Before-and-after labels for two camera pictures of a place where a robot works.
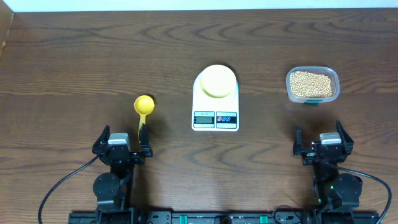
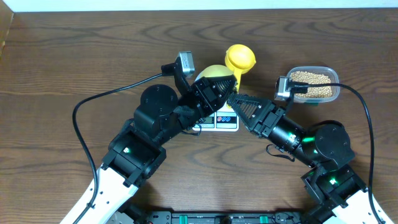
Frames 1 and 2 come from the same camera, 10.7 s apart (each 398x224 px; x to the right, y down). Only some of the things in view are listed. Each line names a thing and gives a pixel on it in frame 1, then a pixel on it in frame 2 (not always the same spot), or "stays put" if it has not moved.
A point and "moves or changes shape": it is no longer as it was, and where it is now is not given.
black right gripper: x=308 y=157 -> x=263 y=117
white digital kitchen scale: x=213 y=114 stays put
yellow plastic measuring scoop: x=143 y=105 moves or changes shape
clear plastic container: x=311 y=84 stays put
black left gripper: x=139 y=158 -> x=203 y=101
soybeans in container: x=307 y=84 stays put
